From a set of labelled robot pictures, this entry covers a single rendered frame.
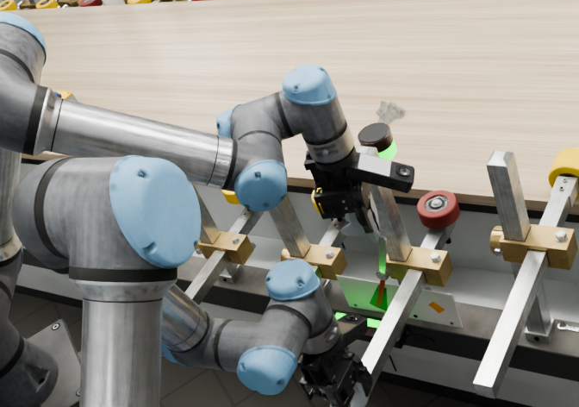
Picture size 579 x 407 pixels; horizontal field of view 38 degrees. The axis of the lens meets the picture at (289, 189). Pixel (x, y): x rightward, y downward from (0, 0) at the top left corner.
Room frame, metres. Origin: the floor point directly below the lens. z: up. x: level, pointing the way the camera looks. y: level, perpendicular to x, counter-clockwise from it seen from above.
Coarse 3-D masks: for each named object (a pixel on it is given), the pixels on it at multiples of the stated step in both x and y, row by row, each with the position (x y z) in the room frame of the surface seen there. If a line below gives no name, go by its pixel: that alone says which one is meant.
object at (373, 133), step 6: (372, 126) 1.24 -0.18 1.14; (378, 126) 1.23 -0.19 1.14; (384, 126) 1.22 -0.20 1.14; (360, 132) 1.24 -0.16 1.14; (366, 132) 1.23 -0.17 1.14; (372, 132) 1.22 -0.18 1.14; (378, 132) 1.21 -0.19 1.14; (384, 132) 1.21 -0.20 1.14; (360, 138) 1.22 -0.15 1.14; (366, 138) 1.21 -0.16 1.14; (372, 138) 1.20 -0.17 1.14; (378, 138) 1.20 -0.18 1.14; (384, 150) 1.19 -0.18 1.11
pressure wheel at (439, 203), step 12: (432, 192) 1.27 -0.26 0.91; (444, 192) 1.26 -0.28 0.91; (420, 204) 1.25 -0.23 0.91; (432, 204) 1.24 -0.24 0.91; (444, 204) 1.23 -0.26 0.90; (456, 204) 1.21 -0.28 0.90; (420, 216) 1.23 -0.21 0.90; (432, 216) 1.21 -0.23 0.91; (444, 216) 1.20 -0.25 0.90; (456, 216) 1.21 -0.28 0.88; (432, 228) 1.21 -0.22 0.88
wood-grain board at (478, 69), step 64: (256, 0) 2.47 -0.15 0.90; (320, 0) 2.28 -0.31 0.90; (384, 0) 2.12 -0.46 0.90; (448, 0) 1.97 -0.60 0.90; (512, 0) 1.83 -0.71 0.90; (576, 0) 1.71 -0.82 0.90; (64, 64) 2.64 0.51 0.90; (128, 64) 2.43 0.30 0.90; (192, 64) 2.25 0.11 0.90; (256, 64) 2.08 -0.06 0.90; (320, 64) 1.94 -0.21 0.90; (384, 64) 1.80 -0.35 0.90; (448, 64) 1.68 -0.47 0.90; (512, 64) 1.57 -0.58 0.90; (576, 64) 1.47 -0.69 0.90; (192, 128) 1.90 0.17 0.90; (448, 128) 1.45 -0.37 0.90; (512, 128) 1.36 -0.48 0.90; (576, 128) 1.28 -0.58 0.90
